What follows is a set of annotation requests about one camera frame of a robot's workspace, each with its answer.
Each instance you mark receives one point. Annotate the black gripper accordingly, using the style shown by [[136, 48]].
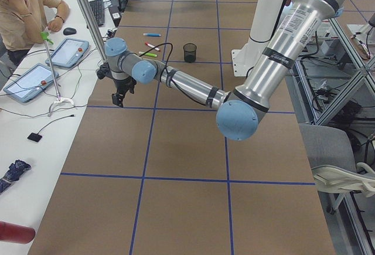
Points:
[[124, 84]]

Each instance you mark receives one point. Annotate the green highlighter pen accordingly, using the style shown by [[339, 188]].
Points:
[[147, 54]]

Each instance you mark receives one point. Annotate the red white marker pen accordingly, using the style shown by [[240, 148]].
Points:
[[152, 46]]

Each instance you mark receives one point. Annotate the blue highlighter pen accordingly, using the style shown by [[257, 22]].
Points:
[[157, 35]]

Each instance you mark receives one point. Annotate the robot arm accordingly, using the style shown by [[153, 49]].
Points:
[[287, 25]]

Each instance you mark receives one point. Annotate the far blue teach pendant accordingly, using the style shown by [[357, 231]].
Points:
[[69, 52]]

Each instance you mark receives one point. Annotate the blue teach pendant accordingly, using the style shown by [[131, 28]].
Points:
[[29, 85], [69, 52]]

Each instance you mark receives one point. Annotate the black computer mouse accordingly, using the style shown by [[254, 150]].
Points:
[[69, 31]]

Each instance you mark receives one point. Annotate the near blue teach pendant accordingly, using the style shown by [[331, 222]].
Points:
[[29, 85]]

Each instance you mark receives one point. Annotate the black mesh pen cup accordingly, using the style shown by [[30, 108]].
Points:
[[189, 52]]

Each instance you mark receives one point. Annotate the small black square pad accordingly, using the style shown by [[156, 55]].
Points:
[[35, 137]]

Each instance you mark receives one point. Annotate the black keyboard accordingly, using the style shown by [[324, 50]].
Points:
[[97, 7]]

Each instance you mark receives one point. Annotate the folded dark blue umbrella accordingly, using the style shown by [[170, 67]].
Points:
[[13, 174]]

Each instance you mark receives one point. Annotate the seated man beige shirt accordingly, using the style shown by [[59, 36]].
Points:
[[22, 22]]

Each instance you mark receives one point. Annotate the red bottle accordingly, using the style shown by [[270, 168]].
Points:
[[16, 234]]

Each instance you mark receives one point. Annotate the grey office chair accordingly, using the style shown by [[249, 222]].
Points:
[[327, 146]]

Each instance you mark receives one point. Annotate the white office chair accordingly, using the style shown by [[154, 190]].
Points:
[[332, 179]]

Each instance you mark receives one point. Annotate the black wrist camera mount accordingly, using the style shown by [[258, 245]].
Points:
[[104, 71]]

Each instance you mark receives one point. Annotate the aluminium frame post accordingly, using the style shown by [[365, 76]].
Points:
[[93, 27]]

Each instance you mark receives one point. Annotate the white camera stand column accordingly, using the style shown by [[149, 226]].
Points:
[[268, 15]]

